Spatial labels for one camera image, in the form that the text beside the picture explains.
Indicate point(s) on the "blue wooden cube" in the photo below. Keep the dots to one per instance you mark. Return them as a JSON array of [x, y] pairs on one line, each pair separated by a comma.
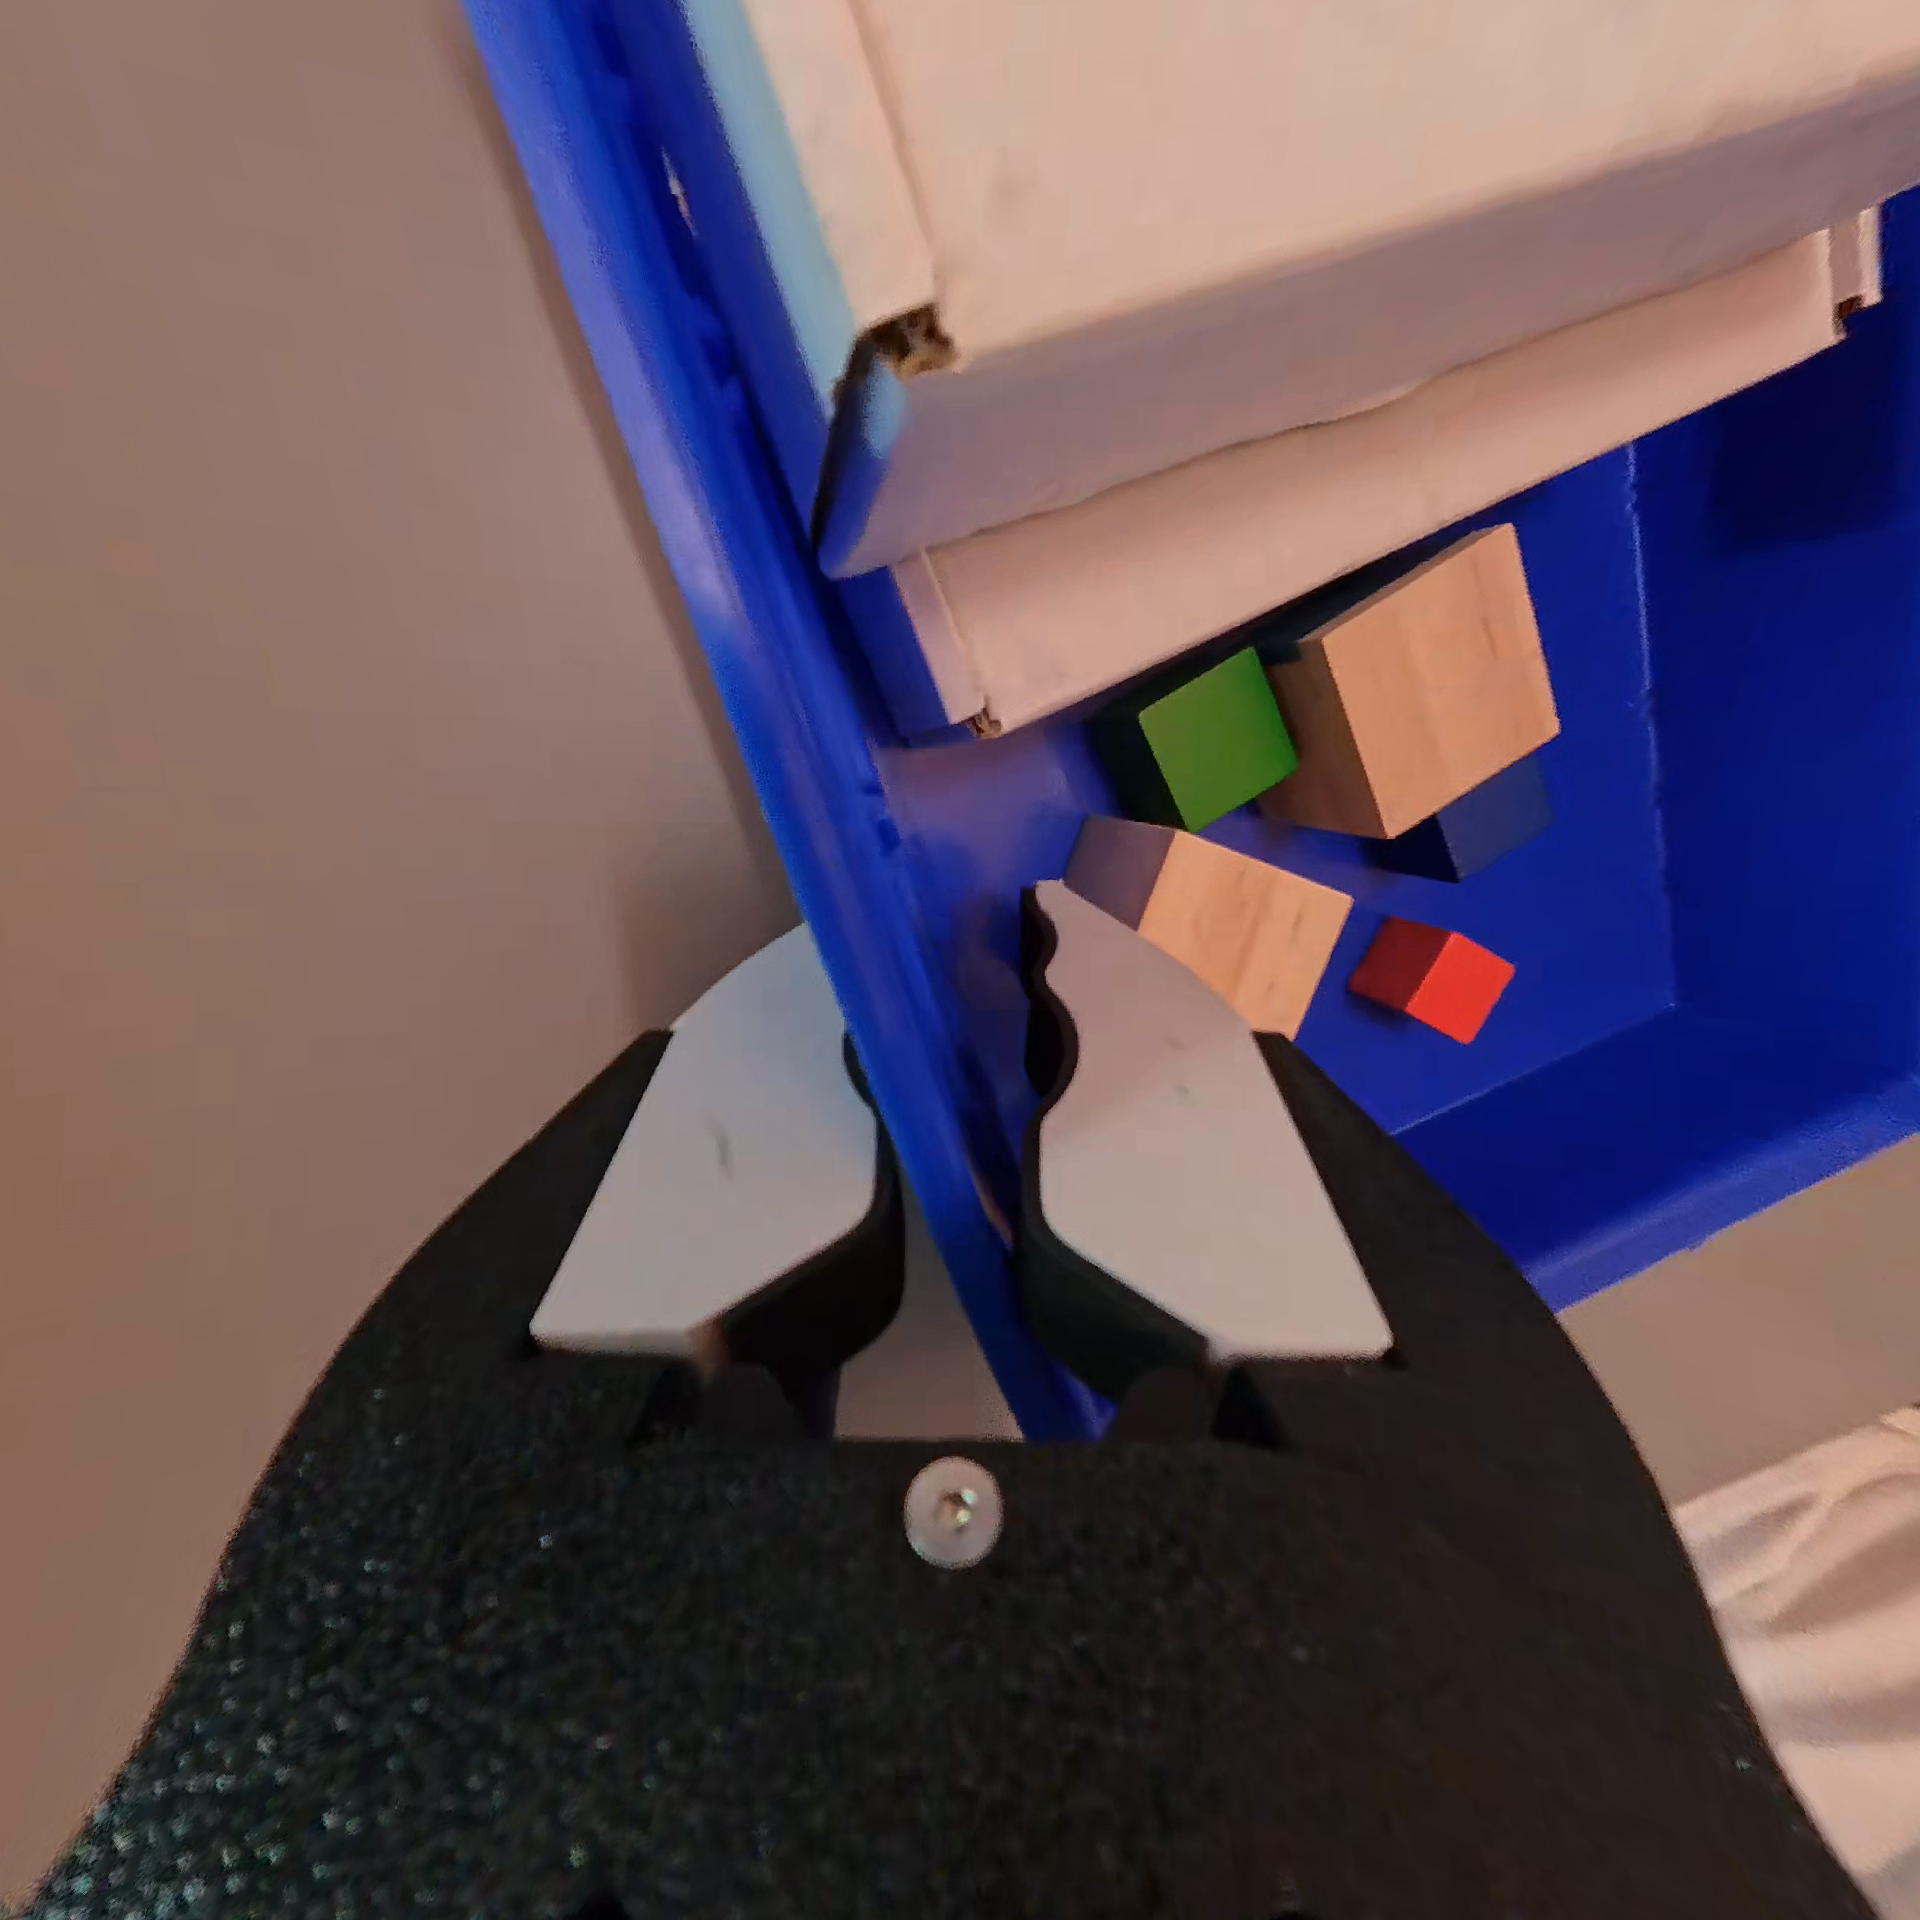
[[1484, 827]]

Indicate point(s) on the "person's white shirt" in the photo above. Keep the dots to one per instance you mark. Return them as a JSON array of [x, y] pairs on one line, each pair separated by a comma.
[[1828, 1622]]

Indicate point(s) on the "white cardboard box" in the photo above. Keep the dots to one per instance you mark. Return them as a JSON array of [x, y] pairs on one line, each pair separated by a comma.
[[1276, 182]]

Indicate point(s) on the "blue plastic bin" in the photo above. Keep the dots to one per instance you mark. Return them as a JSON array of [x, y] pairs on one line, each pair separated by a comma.
[[1769, 901]]

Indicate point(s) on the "red wooden cube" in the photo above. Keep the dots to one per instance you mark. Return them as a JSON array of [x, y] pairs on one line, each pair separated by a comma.
[[1441, 975]]

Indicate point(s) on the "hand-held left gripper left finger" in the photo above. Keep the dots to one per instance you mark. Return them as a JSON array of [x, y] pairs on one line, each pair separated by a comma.
[[720, 1172]]

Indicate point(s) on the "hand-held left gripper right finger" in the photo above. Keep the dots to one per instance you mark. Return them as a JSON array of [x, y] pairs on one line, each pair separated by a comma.
[[1185, 1172]]

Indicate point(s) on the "natural wooden cube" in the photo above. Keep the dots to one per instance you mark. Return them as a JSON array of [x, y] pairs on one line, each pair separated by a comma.
[[1244, 923], [1424, 676]]

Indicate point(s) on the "green wooden cube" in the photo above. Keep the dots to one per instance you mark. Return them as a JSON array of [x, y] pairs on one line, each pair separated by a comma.
[[1219, 735]]

